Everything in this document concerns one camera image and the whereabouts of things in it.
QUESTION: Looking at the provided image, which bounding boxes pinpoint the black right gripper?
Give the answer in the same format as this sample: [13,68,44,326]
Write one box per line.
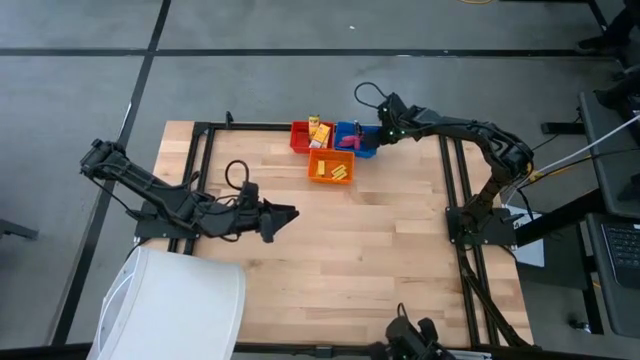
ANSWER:
[359,92,409,153]

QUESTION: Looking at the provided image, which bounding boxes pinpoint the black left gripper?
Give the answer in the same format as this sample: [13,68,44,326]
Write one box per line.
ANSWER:
[233,181,301,245]

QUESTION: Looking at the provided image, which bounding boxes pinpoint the yellow green crayon box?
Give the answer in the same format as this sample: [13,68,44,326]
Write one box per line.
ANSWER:
[309,123,332,150]

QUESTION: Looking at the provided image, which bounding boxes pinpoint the blue plastic basket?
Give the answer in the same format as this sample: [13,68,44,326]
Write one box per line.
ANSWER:
[333,121,380,159]

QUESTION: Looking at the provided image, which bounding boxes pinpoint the orange plastic basket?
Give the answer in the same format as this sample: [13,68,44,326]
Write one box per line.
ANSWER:
[307,148,356,186]

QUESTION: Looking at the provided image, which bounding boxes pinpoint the red plastic basket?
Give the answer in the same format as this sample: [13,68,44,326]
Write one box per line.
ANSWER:
[289,120,335,155]

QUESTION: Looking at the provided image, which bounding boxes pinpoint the white lamp shade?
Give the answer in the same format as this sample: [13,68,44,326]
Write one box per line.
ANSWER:
[87,246,247,360]

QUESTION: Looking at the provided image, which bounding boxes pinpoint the black desk leg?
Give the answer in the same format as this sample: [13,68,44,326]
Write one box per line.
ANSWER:
[513,188,607,247]

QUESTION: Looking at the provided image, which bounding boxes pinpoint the person's shoe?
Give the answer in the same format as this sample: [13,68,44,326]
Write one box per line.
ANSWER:
[573,34,614,55]

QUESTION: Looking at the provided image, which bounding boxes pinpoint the dark grey desk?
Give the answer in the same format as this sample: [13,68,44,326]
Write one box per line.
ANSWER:
[578,89,640,221]

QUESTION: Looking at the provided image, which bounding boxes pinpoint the black laptop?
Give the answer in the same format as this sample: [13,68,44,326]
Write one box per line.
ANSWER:
[584,212,640,340]

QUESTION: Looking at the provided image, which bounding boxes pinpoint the black cable loop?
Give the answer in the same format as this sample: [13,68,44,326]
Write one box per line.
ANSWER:
[353,81,389,111]
[224,159,251,192]

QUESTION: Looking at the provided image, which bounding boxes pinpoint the black table-level camera mount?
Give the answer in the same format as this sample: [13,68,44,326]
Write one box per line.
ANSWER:
[367,302,454,360]

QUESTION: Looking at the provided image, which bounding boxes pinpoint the white cable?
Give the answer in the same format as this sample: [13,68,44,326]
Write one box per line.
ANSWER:
[535,113,640,175]

